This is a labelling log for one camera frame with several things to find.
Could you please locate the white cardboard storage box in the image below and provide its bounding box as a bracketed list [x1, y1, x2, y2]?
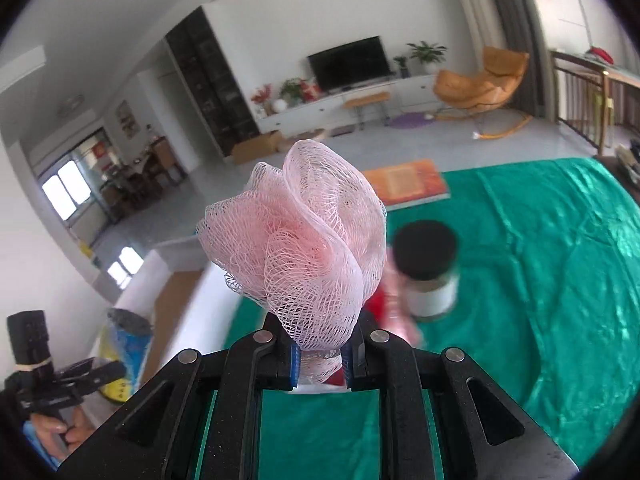
[89, 234, 241, 406]

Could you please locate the red soft cloth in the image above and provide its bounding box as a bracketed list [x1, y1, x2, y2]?
[363, 255, 423, 348]

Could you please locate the pink mesh bath sponge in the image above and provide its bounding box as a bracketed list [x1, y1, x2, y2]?
[196, 140, 386, 384]

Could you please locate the person's left hand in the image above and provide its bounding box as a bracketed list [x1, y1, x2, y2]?
[22, 406, 96, 467]

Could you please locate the green satin tablecloth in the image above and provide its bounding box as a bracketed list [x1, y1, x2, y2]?
[194, 156, 640, 480]

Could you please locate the clear jar black lid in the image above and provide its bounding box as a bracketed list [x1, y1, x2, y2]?
[392, 220, 460, 318]

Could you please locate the orange book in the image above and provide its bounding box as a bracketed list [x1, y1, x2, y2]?
[363, 159, 450, 211]

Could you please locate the cardboard box on floor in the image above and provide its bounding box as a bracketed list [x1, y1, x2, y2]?
[231, 130, 283, 165]

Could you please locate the purple round floor mat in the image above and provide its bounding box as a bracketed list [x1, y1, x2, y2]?
[388, 112, 433, 130]

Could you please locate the red flower vase arrangement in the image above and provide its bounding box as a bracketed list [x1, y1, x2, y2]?
[250, 84, 272, 117]

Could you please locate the white tv cabinet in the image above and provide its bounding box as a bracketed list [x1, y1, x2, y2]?
[256, 75, 440, 138]

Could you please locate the small wooden bench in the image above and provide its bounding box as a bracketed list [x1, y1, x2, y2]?
[343, 91, 392, 130]

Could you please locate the wooden railing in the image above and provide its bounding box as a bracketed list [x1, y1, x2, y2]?
[550, 50, 639, 155]

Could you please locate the orange lounge chair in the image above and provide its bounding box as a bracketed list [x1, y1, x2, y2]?
[433, 47, 533, 141]

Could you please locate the dark display cabinet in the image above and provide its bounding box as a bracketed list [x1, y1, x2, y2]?
[165, 6, 259, 157]

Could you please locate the potted green plant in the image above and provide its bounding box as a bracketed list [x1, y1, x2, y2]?
[408, 40, 448, 75]

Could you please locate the black flat television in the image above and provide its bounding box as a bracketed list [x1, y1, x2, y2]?
[308, 36, 392, 92]

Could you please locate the grey curtain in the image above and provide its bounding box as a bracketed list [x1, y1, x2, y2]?
[495, 0, 544, 117]

